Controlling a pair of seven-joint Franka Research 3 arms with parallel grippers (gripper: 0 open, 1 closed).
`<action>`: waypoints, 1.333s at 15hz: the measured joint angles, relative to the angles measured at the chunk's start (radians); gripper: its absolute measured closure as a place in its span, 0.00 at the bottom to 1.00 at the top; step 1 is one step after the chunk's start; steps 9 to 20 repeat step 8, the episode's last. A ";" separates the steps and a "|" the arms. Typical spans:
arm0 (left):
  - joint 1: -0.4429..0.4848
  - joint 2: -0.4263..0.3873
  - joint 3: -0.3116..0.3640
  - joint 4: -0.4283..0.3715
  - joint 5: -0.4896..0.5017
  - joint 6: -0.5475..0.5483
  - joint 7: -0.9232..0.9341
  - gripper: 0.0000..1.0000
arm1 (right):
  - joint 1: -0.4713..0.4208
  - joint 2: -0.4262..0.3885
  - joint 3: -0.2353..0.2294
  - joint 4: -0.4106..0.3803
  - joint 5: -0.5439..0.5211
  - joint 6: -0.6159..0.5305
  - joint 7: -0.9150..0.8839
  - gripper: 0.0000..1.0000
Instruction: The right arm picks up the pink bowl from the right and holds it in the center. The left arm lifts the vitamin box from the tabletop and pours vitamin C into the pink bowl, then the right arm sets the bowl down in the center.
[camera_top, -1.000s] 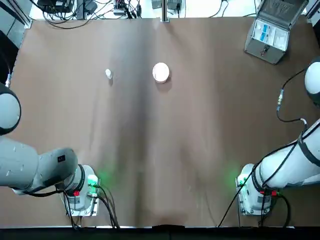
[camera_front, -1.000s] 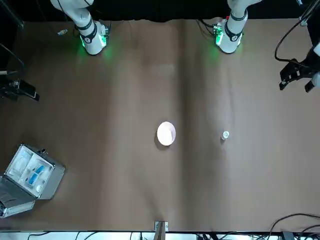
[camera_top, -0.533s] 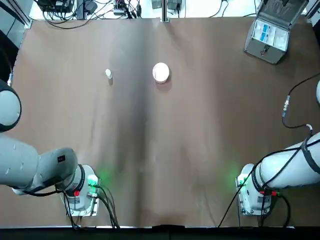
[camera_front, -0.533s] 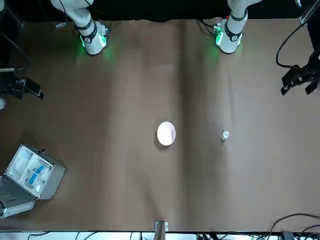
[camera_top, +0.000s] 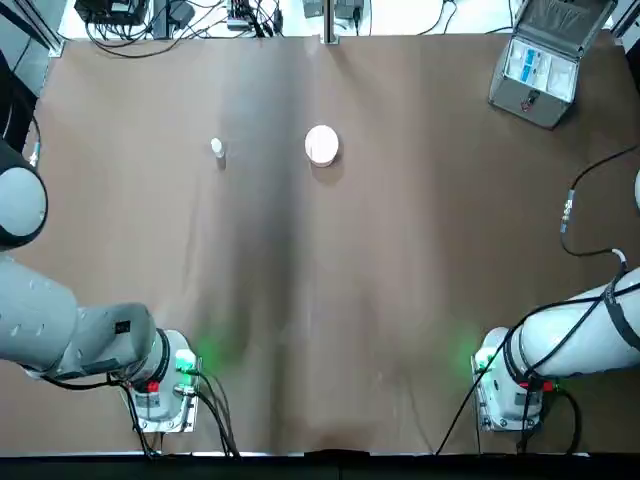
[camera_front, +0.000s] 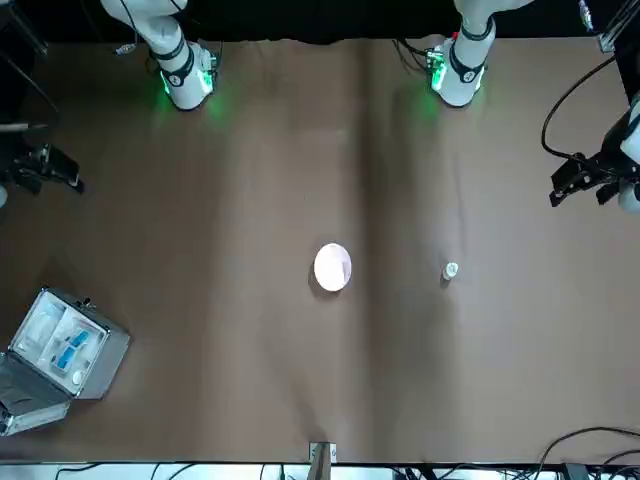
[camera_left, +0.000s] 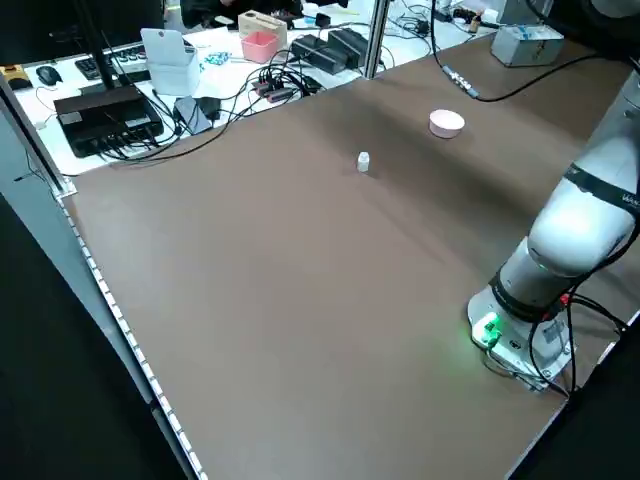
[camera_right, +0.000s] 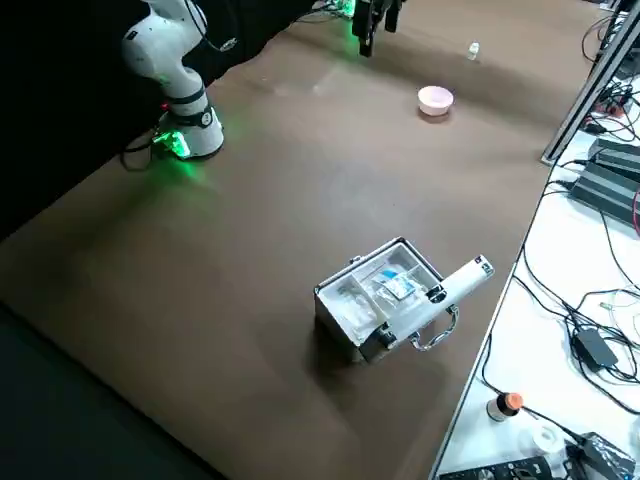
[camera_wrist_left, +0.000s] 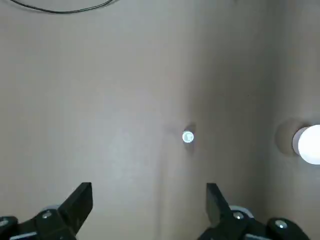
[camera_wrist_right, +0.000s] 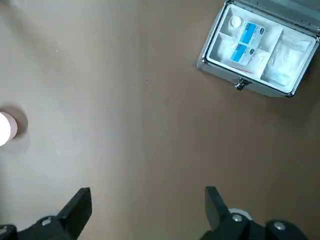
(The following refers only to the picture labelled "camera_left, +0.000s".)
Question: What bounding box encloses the open aluminium case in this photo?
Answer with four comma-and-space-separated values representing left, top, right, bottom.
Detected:
489, 24, 566, 68

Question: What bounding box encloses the usb hub with plugs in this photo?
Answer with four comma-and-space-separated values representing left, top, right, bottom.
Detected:
249, 74, 321, 104

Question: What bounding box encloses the black power brick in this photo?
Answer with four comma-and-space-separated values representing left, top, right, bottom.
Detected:
327, 28, 374, 70
290, 34, 347, 76

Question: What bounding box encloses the yellow and black tool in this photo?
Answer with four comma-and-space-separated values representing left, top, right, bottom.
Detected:
0, 64, 30, 92

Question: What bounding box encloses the aluminium table edge rail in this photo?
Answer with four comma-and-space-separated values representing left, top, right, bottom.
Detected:
0, 74, 209, 480

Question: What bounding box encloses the wooden box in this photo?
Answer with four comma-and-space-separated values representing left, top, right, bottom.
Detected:
237, 10, 290, 49

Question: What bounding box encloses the black arm base cable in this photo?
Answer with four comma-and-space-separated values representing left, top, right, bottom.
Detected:
529, 234, 632, 401

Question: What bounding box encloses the black network switch box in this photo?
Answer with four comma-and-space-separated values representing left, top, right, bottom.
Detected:
53, 84, 165, 159

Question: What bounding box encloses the aluminium frame post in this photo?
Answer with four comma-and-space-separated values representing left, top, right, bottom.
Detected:
362, 0, 392, 81

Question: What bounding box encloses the black monitor stand pole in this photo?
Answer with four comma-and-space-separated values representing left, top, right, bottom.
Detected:
74, 0, 139, 101

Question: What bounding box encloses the pink plastic box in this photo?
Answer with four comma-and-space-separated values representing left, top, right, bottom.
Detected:
240, 30, 279, 65

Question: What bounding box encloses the black keyboard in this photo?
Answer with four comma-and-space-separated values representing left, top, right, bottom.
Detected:
74, 56, 106, 81

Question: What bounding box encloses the open white box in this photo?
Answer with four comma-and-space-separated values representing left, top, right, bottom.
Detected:
140, 27, 202, 97

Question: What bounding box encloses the small black power adapter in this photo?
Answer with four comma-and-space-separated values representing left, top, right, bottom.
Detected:
197, 96, 222, 124

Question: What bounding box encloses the white power strip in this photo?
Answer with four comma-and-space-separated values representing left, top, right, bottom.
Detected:
107, 42, 151, 84

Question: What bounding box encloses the pink bowl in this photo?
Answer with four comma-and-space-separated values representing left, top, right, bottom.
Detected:
428, 109, 467, 140

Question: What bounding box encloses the black computer mouse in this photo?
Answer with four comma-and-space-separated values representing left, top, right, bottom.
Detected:
35, 64, 64, 87

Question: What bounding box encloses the black cable with silver connector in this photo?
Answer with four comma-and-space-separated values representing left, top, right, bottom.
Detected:
429, 0, 640, 104

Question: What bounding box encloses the flat grey adapter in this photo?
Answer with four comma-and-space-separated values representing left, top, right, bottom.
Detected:
173, 97, 214, 135

